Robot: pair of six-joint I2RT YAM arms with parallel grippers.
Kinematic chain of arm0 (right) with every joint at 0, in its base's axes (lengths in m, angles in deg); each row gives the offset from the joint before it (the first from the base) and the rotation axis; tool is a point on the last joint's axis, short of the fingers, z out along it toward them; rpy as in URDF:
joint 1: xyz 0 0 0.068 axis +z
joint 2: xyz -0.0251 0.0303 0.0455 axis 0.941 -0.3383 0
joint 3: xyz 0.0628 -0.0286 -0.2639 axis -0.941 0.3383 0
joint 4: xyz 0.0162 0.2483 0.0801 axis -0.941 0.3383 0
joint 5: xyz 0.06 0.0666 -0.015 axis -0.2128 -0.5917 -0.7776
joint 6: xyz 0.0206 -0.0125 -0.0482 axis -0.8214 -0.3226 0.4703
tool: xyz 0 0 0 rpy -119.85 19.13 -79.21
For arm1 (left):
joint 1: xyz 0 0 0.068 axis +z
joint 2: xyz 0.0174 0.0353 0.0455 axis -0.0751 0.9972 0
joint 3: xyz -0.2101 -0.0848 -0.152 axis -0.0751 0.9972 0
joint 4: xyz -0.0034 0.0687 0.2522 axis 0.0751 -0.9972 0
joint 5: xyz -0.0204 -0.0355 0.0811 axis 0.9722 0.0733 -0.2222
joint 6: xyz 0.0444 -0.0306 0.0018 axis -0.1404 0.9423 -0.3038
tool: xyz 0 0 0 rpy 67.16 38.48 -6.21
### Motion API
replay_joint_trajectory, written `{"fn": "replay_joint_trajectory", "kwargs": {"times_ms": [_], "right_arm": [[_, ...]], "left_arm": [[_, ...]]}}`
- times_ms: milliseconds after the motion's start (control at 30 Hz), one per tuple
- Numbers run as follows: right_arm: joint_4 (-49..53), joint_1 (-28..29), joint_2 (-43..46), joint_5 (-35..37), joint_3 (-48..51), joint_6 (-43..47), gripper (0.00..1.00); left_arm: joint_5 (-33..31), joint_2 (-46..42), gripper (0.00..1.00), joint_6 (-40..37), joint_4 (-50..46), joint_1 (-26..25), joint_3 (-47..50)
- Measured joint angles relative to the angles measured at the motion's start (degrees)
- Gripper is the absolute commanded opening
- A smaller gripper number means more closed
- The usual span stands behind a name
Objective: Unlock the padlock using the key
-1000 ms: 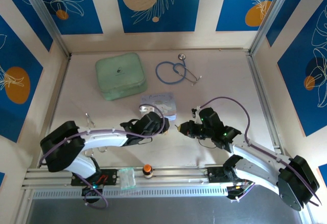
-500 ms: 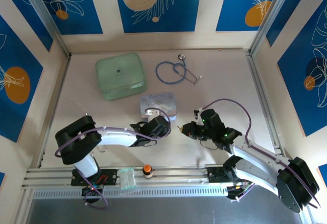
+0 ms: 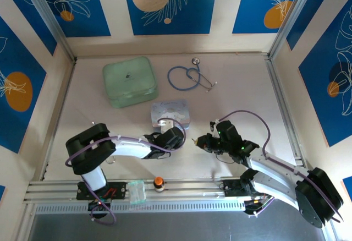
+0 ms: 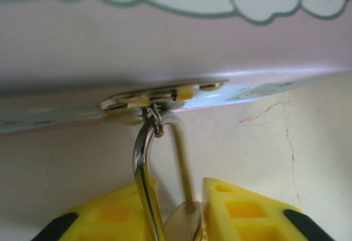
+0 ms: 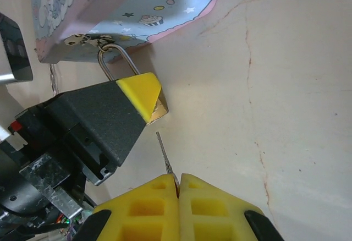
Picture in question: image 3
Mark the aluminium frame post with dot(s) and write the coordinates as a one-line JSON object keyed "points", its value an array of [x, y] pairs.
{"points": [[291, 18], [52, 23]]}

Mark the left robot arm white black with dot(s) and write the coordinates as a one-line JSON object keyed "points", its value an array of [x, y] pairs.
{"points": [[129, 146]]}

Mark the aluminium frame rail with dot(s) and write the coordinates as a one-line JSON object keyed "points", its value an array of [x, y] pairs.
{"points": [[187, 192]]}

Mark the aluminium side rail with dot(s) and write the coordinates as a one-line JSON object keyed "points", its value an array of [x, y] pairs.
{"points": [[59, 120], [284, 114]]}

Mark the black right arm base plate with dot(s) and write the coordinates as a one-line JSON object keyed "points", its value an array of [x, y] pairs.
{"points": [[231, 190]]}

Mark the small bottle with orange cap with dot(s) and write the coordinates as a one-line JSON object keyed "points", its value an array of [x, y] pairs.
{"points": [[158, 183]]}

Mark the clear plastic bag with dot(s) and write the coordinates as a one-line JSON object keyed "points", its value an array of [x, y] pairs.
{"points": [[136, 192]]}

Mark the pastel cartoon tin box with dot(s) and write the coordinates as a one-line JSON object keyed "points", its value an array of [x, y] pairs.
{"points": [[178, 110]]}

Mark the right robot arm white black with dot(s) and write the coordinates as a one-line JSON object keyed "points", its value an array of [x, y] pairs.
{"points": [[272, 169]]}

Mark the green square plastic container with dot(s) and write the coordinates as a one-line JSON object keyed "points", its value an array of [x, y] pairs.
{"points": [[129, 81]]}

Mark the blue stethoscope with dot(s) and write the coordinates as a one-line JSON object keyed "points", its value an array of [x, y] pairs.
{"points": [[178, 87]]}

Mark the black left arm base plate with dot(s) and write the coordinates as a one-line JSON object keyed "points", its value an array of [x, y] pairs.
{"points": [[118, 191]]}

